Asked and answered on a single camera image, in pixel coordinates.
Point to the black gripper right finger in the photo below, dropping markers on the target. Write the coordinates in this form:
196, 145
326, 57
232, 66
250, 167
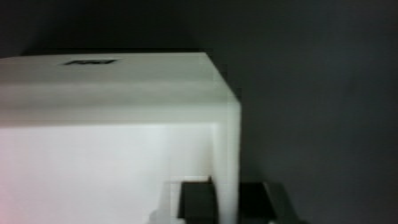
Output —
266, 207

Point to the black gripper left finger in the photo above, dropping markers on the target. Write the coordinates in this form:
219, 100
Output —
198, 211

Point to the white drawer cabinet frame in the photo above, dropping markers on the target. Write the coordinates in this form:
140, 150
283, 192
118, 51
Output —
120, 125

